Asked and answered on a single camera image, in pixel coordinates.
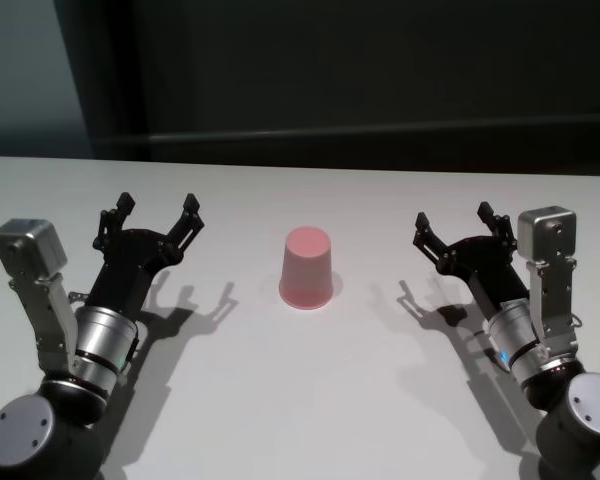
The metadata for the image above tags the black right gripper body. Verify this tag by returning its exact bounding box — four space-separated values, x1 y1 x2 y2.
435 234 531 317

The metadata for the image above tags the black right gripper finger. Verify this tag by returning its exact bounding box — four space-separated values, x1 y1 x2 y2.
476 200 520 259
412 211 456 274

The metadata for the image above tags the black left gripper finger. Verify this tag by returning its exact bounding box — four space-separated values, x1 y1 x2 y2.
91 191 137 254
165 191 206 263

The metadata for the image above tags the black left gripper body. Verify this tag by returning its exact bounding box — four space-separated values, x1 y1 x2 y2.
85 227 187 321

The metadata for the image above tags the pink plastic cup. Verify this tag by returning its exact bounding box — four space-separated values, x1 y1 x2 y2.
278 225 336 311

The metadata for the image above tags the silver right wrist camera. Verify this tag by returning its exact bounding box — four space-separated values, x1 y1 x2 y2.
517 203 580 361

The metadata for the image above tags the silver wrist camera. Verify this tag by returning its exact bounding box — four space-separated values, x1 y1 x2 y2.
0 217 81 374
517 203 580 361

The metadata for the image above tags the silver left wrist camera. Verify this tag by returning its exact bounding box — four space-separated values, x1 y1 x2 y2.
0 217 81 374

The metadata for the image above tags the dark grey table edge rail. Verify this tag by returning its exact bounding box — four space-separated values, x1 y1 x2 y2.
92 130 600 147

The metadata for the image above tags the black frame post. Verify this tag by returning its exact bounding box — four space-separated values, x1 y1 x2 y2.
107 0 151 156

